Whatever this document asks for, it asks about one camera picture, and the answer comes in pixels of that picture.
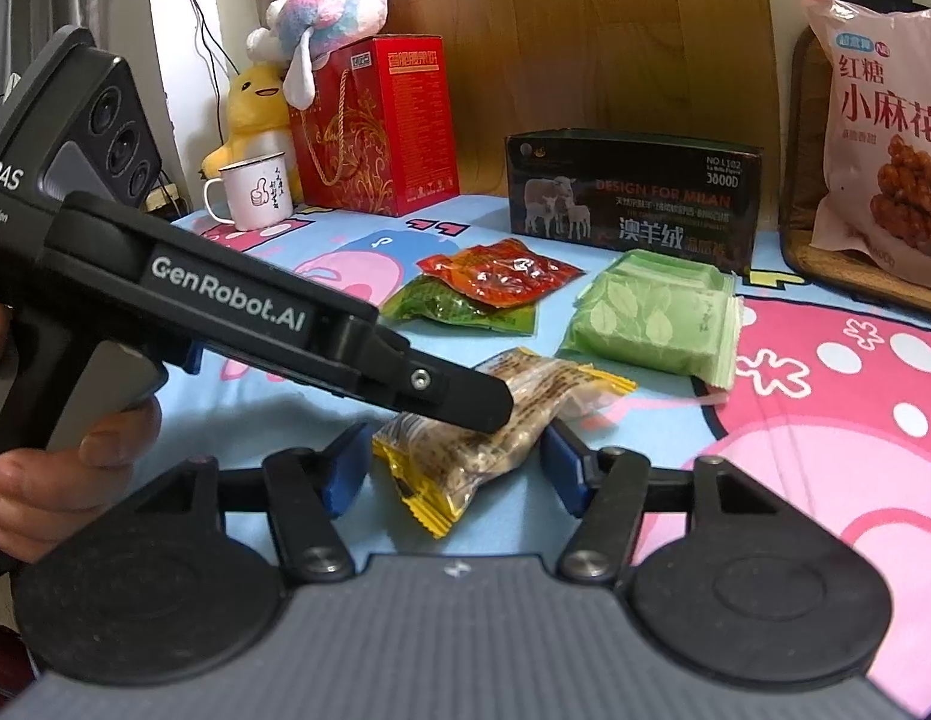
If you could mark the yellow plush toy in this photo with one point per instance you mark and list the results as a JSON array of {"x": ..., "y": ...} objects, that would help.
[{"x": 257, "y": 125}]

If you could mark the red gift box gold pattern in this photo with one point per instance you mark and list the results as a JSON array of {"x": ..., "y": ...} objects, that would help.
[{"x": 379, "y": 136}]

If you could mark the sesame snack clear yellow packet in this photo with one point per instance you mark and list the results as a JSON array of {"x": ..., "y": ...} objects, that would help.
[{"x": 437, "y": 468}]

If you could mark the dark green snack packet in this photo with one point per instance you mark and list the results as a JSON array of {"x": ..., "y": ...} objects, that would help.
[{"x": 428, "y": 298}]

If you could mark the red spicy snack packet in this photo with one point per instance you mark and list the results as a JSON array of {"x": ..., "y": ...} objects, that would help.
[{"x": 505, "y": 274}]

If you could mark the light green leaf packet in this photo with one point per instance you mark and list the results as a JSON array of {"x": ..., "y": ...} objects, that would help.
[
  {"x": 644, "y": 263},
  {"x": 669, "y": 325}
]

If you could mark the white enamel mug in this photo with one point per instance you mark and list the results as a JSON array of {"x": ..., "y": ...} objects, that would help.
[{"x": 257, "y": 193}]

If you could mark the wooden tray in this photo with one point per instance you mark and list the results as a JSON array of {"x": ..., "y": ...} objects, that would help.
[{"x": 805, "y": 188}]

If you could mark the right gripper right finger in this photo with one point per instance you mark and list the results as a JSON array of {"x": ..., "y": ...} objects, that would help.
[{"x": 605, "y": 489}]

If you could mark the pink fried dough snack bag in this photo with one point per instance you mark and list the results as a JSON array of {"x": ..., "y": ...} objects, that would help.
[{"x": 877, "y": 153}]

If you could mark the person left hand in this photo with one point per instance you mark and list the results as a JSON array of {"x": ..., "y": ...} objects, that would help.
[{"x": 46, "y": 497}]

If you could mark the black sheep wool box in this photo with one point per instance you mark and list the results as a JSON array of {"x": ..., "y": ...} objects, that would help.
[{"x": 686, "y": 197}]

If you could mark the wooden headboard panel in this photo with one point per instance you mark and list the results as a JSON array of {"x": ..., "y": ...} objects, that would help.
[{"x": 702, "y": 68}]

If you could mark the pastel plush toy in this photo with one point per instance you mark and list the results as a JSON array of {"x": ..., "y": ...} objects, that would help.
[{"x": 302, "y": 34}]

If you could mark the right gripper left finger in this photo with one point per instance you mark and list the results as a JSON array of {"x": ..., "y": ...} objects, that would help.
[{"x": 307, "y": 490}]

